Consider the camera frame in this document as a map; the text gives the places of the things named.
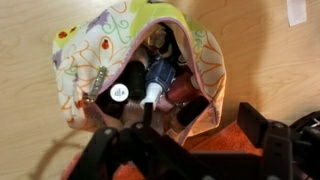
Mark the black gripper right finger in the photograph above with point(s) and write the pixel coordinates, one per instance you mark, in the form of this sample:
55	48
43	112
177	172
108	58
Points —
289	151

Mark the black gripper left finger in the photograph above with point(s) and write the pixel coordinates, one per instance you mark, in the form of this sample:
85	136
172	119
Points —
156	157

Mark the blue nail polish bottle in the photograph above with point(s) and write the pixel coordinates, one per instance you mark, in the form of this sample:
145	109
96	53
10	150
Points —
158	79

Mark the floral cosmetic pouch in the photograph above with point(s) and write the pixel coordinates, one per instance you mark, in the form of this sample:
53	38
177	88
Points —
92	57

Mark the red nail polish bottle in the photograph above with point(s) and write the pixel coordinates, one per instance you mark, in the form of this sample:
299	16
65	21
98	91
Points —
183	89

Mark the orange towel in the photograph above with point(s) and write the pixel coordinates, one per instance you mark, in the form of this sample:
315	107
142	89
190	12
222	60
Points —
229	139

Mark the black bottle with white cap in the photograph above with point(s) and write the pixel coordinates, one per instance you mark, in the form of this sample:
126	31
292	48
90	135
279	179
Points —
119	92

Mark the black tall bottle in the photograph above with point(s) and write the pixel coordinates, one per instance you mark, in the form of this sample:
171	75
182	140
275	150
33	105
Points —
136	80

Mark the single adhesive bandage strip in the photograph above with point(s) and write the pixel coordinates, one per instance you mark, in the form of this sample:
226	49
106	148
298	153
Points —
296	12

